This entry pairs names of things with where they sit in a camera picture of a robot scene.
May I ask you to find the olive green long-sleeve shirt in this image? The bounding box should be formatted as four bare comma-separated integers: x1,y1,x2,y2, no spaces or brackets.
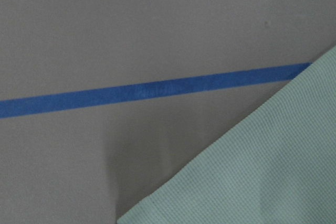
118,49,335,223

